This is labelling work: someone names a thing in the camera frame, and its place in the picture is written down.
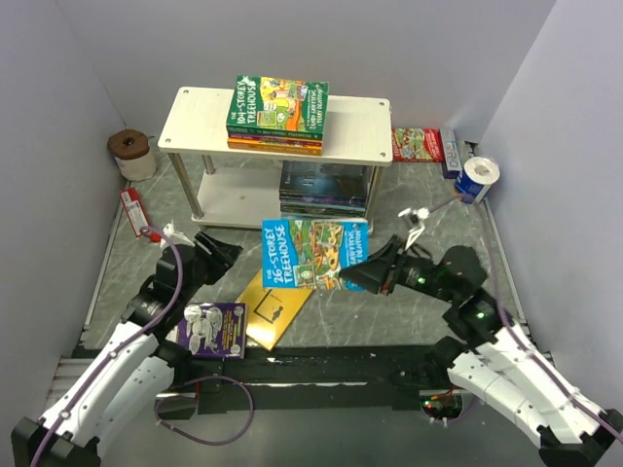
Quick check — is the dark Wuthering Heights book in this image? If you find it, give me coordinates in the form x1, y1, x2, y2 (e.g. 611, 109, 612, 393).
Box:
278, 162, 369, 199

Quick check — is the Charlie Chocolate Factory book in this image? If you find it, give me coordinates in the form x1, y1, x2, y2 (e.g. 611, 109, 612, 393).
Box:
228, 134, 323, 147

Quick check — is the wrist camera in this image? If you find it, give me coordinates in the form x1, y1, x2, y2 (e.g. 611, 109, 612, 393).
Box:
398, 207, 430, 249
143, 221, 194, 250

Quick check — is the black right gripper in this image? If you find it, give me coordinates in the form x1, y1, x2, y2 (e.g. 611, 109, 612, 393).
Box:
339, 233, 458, 303

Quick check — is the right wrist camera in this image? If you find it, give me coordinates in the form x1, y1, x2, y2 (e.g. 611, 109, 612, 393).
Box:
398, 207, 430, 249

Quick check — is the blue white box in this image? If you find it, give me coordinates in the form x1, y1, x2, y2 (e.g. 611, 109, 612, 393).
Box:
440, 127, 462, 179

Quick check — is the yellow book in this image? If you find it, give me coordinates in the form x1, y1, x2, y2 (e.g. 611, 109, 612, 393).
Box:
238, 271, 313, 350

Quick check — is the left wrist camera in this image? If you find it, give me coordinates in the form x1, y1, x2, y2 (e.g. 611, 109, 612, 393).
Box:
143, 221, 194, 250

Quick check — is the white two-tier shelf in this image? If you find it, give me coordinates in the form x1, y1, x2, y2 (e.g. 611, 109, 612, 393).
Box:
158, 87, 392, 230

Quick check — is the purple comic book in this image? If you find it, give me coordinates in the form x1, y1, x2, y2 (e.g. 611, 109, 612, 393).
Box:
166, 303, 247, 360

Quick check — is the green 104-Storey Treehouse book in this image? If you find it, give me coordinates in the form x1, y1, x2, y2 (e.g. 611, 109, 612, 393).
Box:
226, 75, 329, 141

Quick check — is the red game box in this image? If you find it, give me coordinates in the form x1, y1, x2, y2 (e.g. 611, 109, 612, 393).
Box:
391, 127, 444, 162

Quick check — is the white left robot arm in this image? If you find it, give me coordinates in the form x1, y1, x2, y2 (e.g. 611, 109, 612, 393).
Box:
11, 233, 243, 466

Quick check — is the stack of dark books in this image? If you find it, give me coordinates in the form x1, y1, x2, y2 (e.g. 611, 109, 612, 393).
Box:
279, 196, 367, 218

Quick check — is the red small box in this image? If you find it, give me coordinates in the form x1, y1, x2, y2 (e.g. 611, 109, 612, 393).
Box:
119, 187, 150, 238

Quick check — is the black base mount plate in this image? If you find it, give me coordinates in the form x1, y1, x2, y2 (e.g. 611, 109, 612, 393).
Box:
156, 338, 464, 414

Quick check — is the brown twine spool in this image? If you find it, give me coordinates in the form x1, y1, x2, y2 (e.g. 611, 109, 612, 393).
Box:
107, 128, 157, 182

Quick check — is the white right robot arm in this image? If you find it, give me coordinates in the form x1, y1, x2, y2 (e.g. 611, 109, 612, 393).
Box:
340, 236, 622, 466

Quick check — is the orange Treehouse book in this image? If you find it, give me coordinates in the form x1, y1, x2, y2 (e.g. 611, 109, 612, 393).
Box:
227, 140, 322, 157

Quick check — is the blue 26-Storey Treehouse book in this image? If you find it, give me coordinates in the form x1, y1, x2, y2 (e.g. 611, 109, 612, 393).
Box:
261, 218, 369, 291

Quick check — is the aluminium rail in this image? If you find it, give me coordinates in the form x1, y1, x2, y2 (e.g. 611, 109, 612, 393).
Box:
23, 352, 590, 467

